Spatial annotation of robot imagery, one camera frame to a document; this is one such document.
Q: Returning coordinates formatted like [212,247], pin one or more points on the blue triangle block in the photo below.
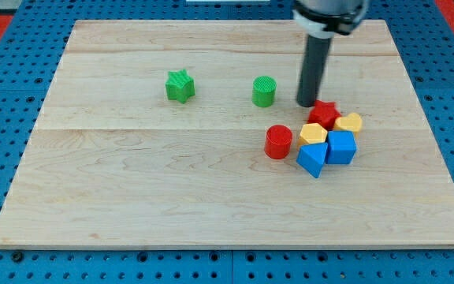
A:
[312,158]

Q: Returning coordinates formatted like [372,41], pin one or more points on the red cylinder block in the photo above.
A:
[278,141]

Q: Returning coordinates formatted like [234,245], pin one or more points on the red star block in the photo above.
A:
[324,113]

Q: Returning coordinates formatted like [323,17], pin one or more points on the wooden board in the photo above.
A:
[112,164]

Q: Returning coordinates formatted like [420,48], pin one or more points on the green star block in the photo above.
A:
[179,86]

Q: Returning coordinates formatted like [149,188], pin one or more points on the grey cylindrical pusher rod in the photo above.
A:
[315,55]

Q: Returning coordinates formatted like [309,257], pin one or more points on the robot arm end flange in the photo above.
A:
[323,19]

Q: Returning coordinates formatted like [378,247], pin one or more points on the yellow heart block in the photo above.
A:
[351,122]

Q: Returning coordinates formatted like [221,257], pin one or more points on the yellow pentagon block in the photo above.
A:
[312,133]

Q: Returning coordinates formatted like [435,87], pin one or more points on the green cylinder block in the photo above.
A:
[263,91]

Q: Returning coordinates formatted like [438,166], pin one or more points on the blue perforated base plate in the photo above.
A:
[29,53]

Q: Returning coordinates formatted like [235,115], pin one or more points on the blue cube block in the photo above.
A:
[341,147]

